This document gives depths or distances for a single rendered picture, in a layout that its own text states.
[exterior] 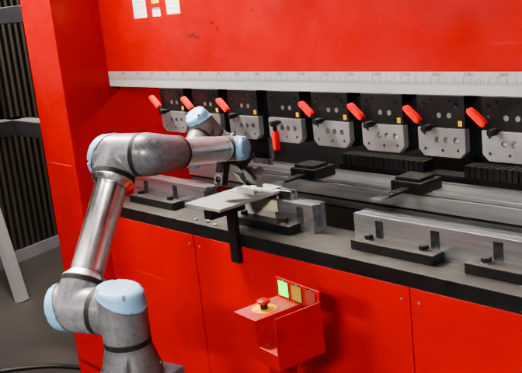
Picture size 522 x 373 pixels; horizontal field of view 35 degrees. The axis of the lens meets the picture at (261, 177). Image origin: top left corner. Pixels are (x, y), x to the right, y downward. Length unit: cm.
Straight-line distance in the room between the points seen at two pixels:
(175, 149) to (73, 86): 126
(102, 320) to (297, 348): 57
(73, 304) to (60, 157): 149
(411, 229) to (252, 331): 53
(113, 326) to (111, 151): 47
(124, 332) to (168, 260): 119
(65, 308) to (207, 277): 101
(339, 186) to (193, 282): 65
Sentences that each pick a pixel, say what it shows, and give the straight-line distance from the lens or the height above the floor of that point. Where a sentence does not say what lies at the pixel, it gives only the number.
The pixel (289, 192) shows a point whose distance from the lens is 272.
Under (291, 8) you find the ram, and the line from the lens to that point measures 253.
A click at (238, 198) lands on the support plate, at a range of 269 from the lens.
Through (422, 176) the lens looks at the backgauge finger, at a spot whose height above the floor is 103.
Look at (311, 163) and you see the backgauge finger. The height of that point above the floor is 103.
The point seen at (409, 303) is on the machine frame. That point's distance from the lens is 231.
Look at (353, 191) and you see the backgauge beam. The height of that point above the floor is 95.
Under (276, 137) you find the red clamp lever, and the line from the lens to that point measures 261.
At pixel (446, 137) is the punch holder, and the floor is 122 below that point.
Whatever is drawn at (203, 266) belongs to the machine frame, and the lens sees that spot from 297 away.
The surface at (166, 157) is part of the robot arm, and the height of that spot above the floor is 126.
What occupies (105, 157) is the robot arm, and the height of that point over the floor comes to 128.
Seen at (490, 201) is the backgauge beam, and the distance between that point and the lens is 252.
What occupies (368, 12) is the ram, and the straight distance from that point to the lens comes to 233.
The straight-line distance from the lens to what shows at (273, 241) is 263.
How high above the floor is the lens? 165
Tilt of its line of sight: 13 degrees down
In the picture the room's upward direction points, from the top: 6 degrees counter-clockwise
